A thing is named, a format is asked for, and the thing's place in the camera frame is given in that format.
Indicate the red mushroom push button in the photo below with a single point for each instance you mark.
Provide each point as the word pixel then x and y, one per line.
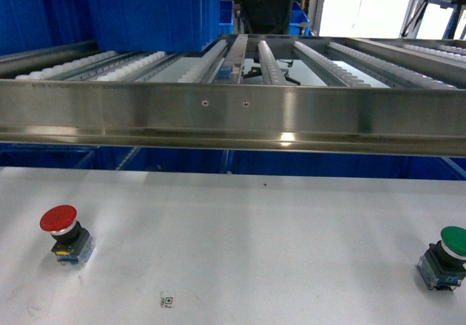
pixel 73 243

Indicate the green mushroom push button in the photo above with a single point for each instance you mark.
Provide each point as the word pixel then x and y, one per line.
pixel 442 266

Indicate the stainless steel roller shelf rack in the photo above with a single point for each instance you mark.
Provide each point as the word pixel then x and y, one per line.
pixel 290 93

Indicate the large blue bin on shelf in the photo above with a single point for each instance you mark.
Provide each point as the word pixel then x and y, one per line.
pixel 155 25

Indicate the black office chair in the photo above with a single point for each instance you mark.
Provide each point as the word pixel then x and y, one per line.
pixel 270 17

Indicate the blue bin far left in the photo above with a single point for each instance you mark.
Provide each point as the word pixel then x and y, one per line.
pixel 37 24

